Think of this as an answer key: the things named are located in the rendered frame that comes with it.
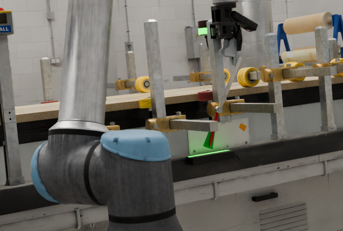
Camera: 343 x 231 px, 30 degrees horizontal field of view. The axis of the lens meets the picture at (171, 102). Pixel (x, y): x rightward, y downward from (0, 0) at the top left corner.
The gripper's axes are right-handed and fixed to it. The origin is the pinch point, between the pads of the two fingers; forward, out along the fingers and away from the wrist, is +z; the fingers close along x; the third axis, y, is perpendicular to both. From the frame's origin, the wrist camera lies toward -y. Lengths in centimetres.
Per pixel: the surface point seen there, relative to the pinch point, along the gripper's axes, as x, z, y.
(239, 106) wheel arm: 0.6, 15.6, 0.3
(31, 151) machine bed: -28, 24, 67
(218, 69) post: -6.0, 2.2, 3.6
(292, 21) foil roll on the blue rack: -571, -55, -506
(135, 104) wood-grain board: -25.6, 12.1, 28.0
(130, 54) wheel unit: -115, -9, -15
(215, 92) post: -7.4, 10.3, 4.5
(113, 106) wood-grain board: -25.6, 12.2, 36.5
